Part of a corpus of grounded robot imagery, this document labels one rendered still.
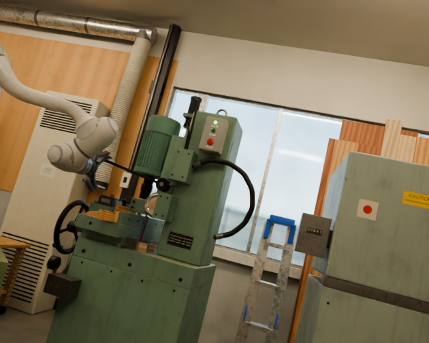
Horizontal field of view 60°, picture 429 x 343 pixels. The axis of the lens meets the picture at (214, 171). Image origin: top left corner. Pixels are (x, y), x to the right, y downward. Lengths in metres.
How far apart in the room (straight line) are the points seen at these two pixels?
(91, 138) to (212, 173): 0.57
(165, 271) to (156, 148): 0.62
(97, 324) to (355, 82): 2.69
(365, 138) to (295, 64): 0.89
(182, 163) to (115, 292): 0.63
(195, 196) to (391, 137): 1.93
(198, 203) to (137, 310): 0.53
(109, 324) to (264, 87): 2.35
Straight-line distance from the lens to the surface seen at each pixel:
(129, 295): 1.73
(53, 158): 1.57
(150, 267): 1.69
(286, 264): 2.40
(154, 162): 1.89
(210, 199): 1.74
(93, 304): 1.81
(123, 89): 3.47
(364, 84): 3.46
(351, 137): 3.22
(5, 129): 4.15
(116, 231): 1.69
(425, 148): 3.28
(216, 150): 1.71
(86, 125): 1.56
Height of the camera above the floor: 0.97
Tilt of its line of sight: 9 degrees up
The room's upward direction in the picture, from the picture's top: 14 degrees clockwise
